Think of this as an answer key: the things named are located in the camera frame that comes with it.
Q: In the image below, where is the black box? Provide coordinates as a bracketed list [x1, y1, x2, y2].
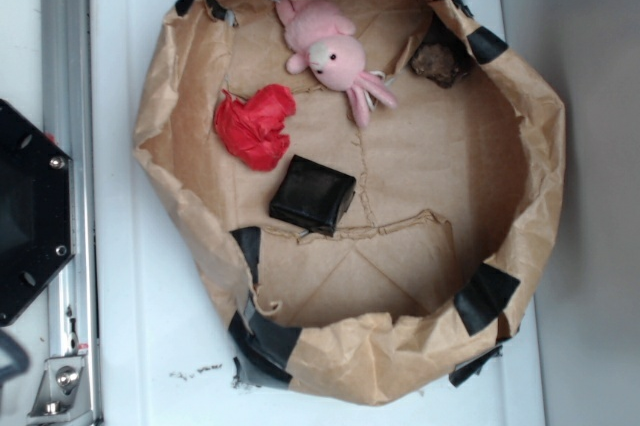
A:
[269, 155, 356, 237]

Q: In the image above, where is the brown paper bag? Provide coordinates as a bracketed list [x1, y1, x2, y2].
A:
[134, 0, 566, 405]

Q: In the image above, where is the pink plush toy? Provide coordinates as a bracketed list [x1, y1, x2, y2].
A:
[276, 0, 397, 128]

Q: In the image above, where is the brown rock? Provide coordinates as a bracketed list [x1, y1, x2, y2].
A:
[410, 44, 473, 89]

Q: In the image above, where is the aluminium rail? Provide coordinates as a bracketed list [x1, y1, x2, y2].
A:
[41, 0, 103, 425]

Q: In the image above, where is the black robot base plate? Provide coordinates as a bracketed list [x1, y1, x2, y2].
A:
[1, 101, 74, 327]

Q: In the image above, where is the metal corner bracket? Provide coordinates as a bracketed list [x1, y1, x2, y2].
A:
[27, 356, 91, 425]

